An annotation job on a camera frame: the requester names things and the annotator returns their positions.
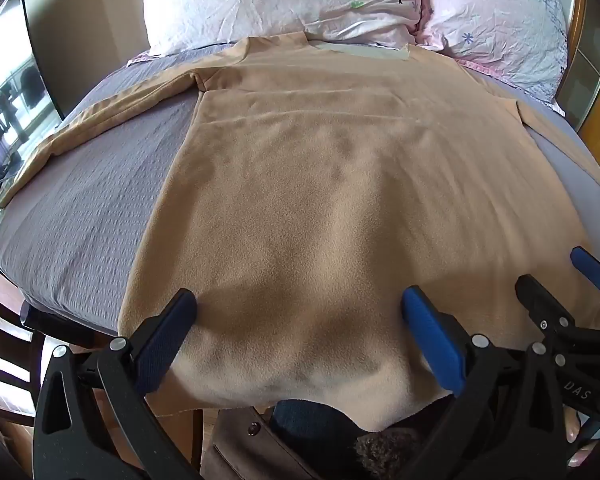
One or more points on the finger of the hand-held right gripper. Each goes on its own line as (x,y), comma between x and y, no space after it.
(542,300)
(591,266)

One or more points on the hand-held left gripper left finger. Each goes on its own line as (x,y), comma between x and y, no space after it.
(172,327)

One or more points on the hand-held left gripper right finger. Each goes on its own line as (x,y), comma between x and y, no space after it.
(430,335)

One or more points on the tan fleece shirt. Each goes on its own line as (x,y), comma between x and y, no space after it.
(340,200)

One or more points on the person's right hand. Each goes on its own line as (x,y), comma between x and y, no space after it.
(580,437)

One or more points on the brown fur trim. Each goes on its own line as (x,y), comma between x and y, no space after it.
(387,455)

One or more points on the grey textured bedsheet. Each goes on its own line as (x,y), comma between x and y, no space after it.
(85,210)

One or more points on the person's brown jacket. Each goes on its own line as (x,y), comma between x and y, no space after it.
(260,447)

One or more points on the person's dark blue pants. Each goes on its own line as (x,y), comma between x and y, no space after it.
(305,420)

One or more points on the dark wooden chair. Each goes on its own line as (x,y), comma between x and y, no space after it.
(10,360)

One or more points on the wooden headboard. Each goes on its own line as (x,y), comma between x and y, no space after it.
(597,85)

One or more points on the pink floral pillow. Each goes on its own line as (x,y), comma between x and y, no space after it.
(500,15)

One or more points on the glass window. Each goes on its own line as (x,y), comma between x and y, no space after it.
(5,110)

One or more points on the white floral tree-print pillow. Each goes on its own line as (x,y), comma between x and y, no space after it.
(280,0)

